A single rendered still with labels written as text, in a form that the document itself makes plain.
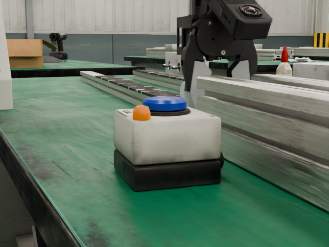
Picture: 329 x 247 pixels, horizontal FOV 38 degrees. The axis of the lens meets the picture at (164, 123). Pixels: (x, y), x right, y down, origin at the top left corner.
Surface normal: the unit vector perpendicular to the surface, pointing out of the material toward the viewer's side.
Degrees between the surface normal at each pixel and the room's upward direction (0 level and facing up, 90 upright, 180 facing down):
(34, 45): 64
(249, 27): 121
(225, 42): 90
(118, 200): 0
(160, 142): 90
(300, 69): 90
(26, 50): 68
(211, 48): 90
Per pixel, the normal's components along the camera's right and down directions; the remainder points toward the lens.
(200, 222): 0.00, -0.99
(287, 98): -0.95, 0.05
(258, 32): 0.29, 0.63
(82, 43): 0.42, 0.14
